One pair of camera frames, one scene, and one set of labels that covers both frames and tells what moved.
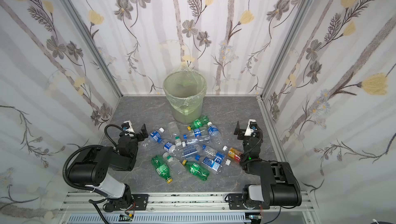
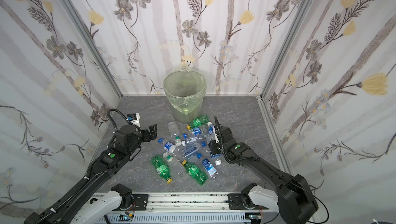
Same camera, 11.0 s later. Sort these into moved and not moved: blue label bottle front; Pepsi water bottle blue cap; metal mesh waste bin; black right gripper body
Moved: black right gripper body; blue label bottle front
Not moved: Pepsi water bottle blue cap; metal mesh waste bin
